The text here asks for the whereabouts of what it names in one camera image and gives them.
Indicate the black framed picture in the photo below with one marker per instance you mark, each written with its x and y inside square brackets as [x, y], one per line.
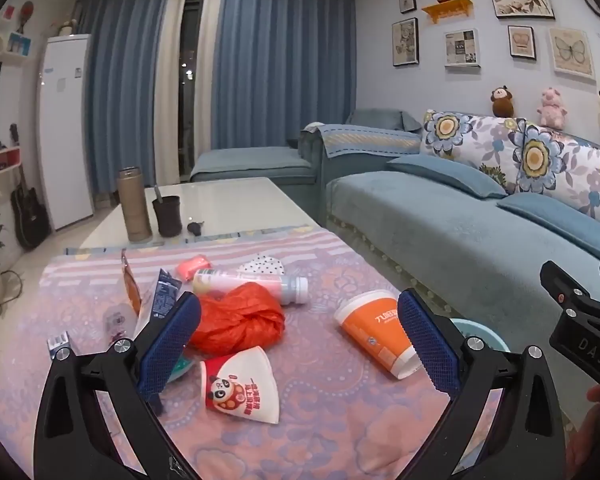
[405, 42]

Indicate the red box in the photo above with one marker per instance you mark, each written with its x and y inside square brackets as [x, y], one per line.
[5, 159]

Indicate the small black picture frame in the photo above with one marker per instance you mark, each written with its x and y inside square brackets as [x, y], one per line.
[407, 2]

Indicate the orange plastic bag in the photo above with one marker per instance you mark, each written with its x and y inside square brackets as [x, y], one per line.
[240, 320]

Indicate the white framed picture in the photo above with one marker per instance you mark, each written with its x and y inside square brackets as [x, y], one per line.
[462, 49]

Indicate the butterfly picture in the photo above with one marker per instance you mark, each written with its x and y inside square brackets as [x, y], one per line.
[572, 54]

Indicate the crown picture frame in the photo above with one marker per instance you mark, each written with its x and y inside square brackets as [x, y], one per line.
[521, 42]

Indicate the floral cushion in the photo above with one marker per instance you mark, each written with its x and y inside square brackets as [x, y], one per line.
[475, 145]
[565, 175]

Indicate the black car key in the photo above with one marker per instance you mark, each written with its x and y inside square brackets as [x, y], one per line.
[196, 228]

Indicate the blue curtain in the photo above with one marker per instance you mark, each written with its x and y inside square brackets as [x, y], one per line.
[120, 80]
[280, 60]

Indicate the person's right hand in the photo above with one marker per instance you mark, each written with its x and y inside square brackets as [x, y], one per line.
[597, 440]

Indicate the light teal bin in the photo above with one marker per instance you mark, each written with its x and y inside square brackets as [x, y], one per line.
[485, 332]

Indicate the blue foil wrapper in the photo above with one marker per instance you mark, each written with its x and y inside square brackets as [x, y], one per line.
[164, 292]

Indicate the blue sofa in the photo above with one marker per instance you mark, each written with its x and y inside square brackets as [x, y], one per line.
[430, 240]

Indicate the orange foil wrapper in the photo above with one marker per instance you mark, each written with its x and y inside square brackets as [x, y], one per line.
[131, 285]

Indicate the yellow wall shelf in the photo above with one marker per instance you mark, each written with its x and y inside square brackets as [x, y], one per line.
[447, 10]

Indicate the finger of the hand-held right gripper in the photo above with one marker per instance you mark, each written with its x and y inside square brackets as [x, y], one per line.
[570, 287]

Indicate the small silver box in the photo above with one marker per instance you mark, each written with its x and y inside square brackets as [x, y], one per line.
[60, 346]

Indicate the pink printed tablecloth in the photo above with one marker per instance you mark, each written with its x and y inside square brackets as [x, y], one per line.
[320, 410]

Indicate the black guitar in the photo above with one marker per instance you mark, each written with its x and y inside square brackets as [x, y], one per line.
[29, 215]

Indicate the clear plastic wrapper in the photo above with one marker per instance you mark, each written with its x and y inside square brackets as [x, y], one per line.
[117, 320]

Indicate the pink pig plush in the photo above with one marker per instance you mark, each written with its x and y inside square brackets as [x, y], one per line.
[552, 107]

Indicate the panda print paper cup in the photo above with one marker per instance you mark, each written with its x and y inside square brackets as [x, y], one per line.
[242, 385]

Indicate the brown monkey plush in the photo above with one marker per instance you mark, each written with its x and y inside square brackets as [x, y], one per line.
[502, 102]

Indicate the orange and white cup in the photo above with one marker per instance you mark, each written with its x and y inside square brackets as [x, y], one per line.
[372, 330]

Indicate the dark brown cup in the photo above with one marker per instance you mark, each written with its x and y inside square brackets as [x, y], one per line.
[167, 217]

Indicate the white refrigerator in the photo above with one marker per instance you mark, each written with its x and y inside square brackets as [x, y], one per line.
[65, 130]

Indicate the pink plastic bottle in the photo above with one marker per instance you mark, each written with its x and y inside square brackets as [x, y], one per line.
[245, 285]

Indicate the white curtain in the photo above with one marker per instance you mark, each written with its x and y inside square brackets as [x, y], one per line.
[165, 110]

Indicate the table tennis paddle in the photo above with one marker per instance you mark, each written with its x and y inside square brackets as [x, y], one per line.
[26, 12]

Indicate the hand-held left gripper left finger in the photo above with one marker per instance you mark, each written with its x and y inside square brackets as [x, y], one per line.
[165, 350]

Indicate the blue pillow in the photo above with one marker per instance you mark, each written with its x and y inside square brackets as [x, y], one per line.
[560, 220]
[445, 175]

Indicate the brown thermos flask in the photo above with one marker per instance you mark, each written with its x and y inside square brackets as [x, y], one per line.
[135, 205]

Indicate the pink small packet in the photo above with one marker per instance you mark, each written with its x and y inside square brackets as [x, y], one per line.
[194, 266]

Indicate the polka dot face mask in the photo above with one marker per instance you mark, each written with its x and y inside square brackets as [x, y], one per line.
[262, 264]

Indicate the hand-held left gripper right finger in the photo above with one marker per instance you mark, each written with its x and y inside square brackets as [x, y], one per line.
[427, 340]

